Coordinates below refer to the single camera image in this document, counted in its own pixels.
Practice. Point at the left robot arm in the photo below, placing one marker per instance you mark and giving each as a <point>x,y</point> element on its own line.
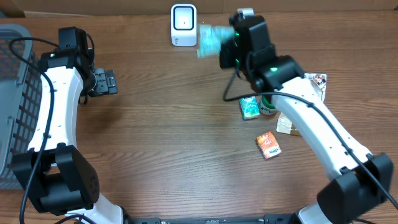
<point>55,176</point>

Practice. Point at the teal tissue pack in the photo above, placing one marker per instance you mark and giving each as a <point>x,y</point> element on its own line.
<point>249,108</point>

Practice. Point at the brown snack bag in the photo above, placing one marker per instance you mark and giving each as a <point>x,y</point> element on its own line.
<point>318,82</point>

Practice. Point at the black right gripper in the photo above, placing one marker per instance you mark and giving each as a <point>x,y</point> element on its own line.
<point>227,55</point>

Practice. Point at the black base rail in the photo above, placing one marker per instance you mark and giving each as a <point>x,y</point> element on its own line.
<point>211,221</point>

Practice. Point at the orange tissue pack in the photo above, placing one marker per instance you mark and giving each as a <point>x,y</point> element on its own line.
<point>268,145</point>

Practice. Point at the teal wipes packet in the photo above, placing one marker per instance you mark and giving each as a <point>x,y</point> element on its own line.
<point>211,38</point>

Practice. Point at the white barcode scanner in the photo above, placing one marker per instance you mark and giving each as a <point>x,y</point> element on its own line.
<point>183,25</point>

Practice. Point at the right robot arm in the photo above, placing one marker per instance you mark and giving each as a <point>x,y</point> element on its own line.
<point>358,180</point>

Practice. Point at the grey plastic mesh basket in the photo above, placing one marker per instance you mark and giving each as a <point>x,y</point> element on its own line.
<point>21,91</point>

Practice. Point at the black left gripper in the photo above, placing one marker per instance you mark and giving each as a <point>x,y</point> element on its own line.
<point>106,81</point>

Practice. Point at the green lid jar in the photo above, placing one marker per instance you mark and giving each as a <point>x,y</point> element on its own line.
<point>265,107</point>

